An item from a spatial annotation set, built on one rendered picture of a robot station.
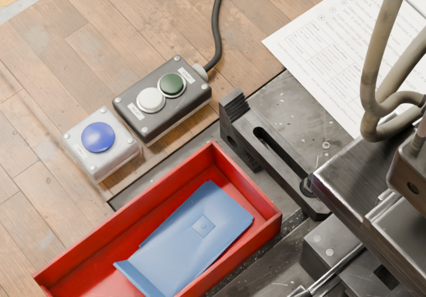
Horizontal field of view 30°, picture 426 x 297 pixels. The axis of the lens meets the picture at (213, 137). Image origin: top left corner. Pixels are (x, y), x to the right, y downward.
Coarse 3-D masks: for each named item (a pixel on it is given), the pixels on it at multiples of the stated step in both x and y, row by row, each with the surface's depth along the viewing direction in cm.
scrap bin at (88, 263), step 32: (192, 160) 90; (224, 160) 90; (160, 192) 90; (192, 192) 94; (256, 192) 88; (128, 224) 91; (160, 224) 92; (256, 224) 92; (64, 256) 85; (96, 256) 90; (128, 256) 90; (224, 256) 84; (64, 288) 89; (96, 288) 89; (128, 288) 89; (192, 288) 83
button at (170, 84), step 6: (162, 78) 97; (168, 78) 97; (174, 78) 97; (180, 78) 97; (162, 84) 97; (168, 84) 97; (174, 84) 96; (180, 84) 96; (162, 90) 96; (168, 90) 96; (174, 90) 96; (180, 90) 96
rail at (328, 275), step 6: (360, 246) 81; (354, 252) 81; (360, 252) 81; (348, 258) 81; (342, 264) 80; (330, 270) 80; (336, 270) 80; (324, 276) 80; (330, 276) 80; (318, 282) 80; (324, 282) 80; (312, 288) 79
